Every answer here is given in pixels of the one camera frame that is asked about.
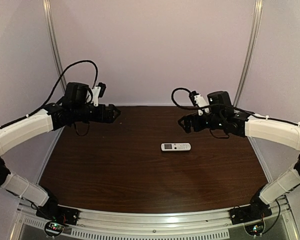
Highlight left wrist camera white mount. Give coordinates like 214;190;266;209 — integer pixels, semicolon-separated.
91;82;107;107

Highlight left black camera cable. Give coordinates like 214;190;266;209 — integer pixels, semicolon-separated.
0;59;100;133

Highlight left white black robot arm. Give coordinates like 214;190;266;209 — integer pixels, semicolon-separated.
0;82;121;220

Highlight black camera cable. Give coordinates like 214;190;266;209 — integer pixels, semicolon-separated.
0;59;100;133
171;87;300;130

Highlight aluminium frame post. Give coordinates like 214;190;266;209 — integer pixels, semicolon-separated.
233;0;263;107
42;0;74;110

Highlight left controller board with LEDs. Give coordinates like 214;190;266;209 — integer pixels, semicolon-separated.
43;221;65;238

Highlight right controller board with LEDs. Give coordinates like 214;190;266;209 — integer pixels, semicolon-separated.
244;221;265;237

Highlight left aluminium frame post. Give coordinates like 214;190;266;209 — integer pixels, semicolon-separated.
42;0;74;110

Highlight curved aluminium front rail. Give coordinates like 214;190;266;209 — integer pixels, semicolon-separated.
14;197;299;239

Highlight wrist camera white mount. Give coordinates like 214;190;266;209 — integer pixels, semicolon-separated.
189;91;210;116
91;82;107;107

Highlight controller board with leds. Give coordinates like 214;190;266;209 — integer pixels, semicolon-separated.
43;221;65;238
244;221;265;237

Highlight white remote control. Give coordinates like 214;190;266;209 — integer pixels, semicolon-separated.
160;142;192;152

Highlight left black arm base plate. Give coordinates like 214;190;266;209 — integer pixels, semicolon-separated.
31;204;79;226

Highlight white slotted cable duct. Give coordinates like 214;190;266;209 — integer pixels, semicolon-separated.
8;216;230;240

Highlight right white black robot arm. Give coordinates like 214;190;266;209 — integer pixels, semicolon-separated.
178;91;300;218

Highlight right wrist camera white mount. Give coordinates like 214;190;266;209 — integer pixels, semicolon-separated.
189;91;210;116

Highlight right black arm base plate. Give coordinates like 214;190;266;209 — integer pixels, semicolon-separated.
228;203;272;225

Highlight right black camera cable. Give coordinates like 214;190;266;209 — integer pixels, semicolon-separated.
171;87;300;130

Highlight right aluminium frame post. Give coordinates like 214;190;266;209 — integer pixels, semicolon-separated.
233;0;263;107

